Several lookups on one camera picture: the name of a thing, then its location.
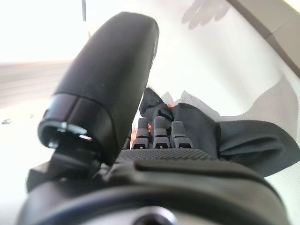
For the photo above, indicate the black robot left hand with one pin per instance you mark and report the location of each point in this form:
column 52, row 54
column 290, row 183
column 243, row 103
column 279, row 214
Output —
column 100, row 77

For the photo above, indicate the black garment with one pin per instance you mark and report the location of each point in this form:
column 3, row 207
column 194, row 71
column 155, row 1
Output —
column 246, row 138

